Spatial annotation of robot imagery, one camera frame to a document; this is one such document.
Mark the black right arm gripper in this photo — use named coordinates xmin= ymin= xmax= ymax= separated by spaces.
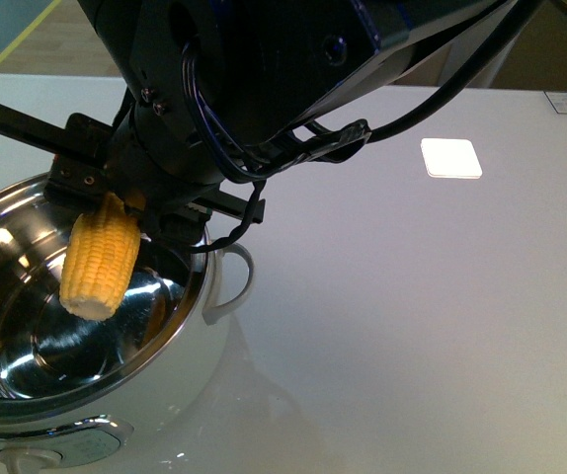
xmin=0 ymin=104 xmax=265 ymax=246

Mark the yellow corn cob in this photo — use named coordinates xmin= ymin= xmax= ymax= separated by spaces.
xmin=59 ymin=193 xmax=140 ymax=321

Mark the steel electric cooking pot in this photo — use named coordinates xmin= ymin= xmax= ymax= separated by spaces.
xmin=0 ymin=175 xmax=250 ymax=473

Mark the black cable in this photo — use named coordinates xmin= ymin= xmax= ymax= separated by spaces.
xmin=180 ymin=0 xmax=544 ymax=254

